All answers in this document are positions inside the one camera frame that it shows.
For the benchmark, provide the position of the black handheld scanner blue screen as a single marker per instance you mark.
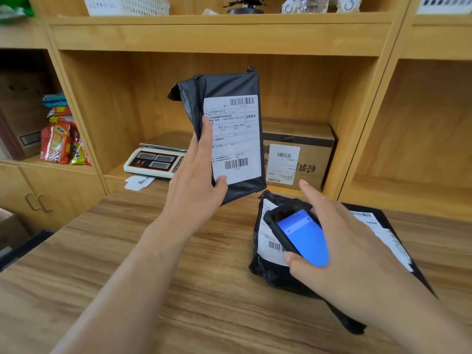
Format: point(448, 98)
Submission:
point(300, 232)

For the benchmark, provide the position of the person's right thumb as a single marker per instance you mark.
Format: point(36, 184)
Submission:
point(298, 262)

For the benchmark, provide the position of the clear plastic bag white tags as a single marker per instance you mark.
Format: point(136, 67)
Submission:
point(317, 3)

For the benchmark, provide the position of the black parcel with large label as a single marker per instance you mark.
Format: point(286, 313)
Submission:
point(232, 106)

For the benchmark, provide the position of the person's left hand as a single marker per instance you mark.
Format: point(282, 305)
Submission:
point(190, 191)

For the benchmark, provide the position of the white electronic weighing scale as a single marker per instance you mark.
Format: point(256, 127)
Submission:
point(155, 160)

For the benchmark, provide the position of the blue snack packet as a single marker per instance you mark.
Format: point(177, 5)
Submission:
point(55, 100)

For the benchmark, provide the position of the plain brown cardboard box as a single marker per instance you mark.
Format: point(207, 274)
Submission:
point(18, 114)

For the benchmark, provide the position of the printed cardboard box white label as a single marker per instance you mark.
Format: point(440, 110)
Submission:
point(317, 158)

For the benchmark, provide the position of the open cardboard carton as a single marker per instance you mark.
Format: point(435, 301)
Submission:
point(11, 228)

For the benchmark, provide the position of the black ornament on round base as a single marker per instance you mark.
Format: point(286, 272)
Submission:
point(245, 5)

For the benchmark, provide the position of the green plastic bag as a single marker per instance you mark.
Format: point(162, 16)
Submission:
point(14, 7)

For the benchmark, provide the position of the person's right forearm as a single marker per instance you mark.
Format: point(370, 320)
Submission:
point(424, 324)

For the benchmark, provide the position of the wooden shelf unit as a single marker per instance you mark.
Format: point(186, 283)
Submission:
point(332, 44)

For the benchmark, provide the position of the white paper slips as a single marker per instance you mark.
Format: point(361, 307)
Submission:
point(138, 182)

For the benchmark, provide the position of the person's left forearm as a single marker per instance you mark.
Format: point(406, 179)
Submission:
point(125, 291)

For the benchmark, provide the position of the yellow snack packet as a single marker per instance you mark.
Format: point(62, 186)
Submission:
point(80, 154)

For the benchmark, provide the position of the red snack packet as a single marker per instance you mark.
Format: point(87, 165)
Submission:
point(55, 143)

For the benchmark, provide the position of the person's left thumb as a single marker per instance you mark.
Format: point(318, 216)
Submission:
point(220, 185)

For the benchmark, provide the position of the white plastic basket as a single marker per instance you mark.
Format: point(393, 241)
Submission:
point(125, 5)
point(444, 4)

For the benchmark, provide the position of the crumpled black parcel bag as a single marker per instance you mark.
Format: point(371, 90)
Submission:
point(267, 272)

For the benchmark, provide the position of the flat black parcel bag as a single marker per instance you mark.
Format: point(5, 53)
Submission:
point(391, 232)

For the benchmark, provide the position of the black chair edge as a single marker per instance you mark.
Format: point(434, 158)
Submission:
point(22, 248)

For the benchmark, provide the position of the person's right hand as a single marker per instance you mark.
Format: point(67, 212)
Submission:
point(354, 261)

